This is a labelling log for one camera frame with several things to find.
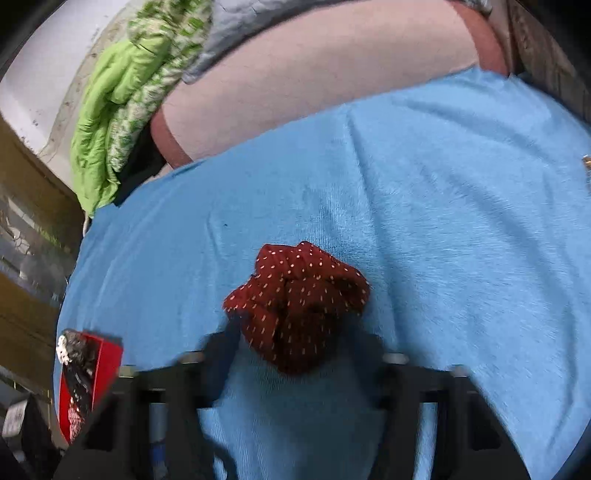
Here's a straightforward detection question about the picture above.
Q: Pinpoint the white beaded hair tie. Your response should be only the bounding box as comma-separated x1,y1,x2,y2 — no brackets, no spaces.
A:
55,333,83,366

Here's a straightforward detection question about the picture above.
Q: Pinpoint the red polka dot scrunchie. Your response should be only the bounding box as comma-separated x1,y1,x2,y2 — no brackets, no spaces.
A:
223,241,371,376

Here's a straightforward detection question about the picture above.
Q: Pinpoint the blue blanket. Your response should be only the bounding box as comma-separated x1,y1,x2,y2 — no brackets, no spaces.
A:
52,65,591,480

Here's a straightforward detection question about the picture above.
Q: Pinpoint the green quilt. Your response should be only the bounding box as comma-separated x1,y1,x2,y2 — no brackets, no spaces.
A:
71,0,214,219

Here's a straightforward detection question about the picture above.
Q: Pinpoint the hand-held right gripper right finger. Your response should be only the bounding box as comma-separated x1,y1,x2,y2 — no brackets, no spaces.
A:
365,331,533,480

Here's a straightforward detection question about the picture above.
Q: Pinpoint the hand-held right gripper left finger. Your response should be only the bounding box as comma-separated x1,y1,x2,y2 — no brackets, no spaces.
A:
52,323,242,480

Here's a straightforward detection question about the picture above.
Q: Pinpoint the red box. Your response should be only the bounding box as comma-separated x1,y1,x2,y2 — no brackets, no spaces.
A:
57,329,124,445

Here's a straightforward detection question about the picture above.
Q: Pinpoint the grey-blue quilted pillow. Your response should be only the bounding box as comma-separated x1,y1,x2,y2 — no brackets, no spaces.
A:
181,0,495,85

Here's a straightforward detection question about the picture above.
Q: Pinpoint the pink quilted cushion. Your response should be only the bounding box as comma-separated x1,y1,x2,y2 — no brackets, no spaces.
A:
150,0,512,169

